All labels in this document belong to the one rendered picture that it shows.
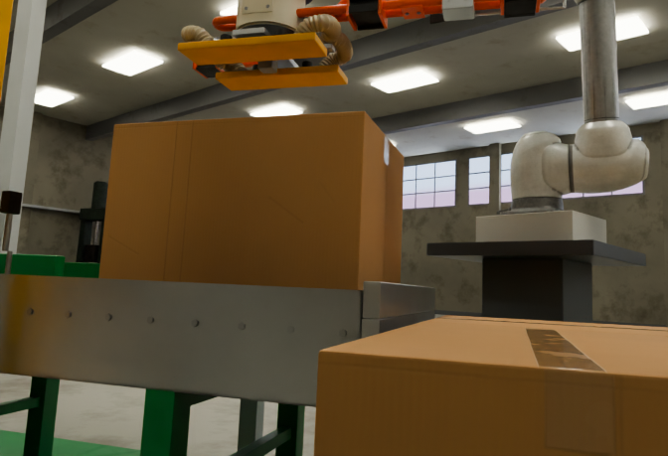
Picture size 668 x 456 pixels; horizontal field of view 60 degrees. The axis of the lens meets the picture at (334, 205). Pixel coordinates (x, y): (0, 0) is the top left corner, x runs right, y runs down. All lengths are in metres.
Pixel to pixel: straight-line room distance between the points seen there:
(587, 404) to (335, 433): 0.20
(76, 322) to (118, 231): 0.26
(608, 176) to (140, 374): 1.40
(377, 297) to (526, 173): 1.05
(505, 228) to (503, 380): 1.39
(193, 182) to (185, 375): 0.42
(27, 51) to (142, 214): 3.14
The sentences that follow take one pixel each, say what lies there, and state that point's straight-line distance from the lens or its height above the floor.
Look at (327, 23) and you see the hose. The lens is 1.38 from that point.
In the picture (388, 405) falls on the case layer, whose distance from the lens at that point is 0.50.
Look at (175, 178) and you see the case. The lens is 1.32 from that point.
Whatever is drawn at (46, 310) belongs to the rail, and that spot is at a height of 0.53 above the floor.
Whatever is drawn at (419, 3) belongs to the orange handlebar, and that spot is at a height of 1.25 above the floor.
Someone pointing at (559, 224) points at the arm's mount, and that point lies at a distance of 1.79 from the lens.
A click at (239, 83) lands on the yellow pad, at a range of 1.63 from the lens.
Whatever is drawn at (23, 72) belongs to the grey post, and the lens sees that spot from 4.36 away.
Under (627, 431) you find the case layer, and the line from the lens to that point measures 0.50.
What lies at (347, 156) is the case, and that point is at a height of 0.86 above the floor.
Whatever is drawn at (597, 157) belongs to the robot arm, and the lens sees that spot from 1.91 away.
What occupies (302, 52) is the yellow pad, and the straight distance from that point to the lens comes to 1.39.
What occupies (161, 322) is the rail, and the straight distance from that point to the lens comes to 1.11.
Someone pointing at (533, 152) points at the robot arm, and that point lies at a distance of 1.92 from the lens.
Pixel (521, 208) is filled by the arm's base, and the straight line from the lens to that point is 1.91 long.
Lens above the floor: 0.60
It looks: 8 degrees up
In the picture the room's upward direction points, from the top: 3 degrees clockwise
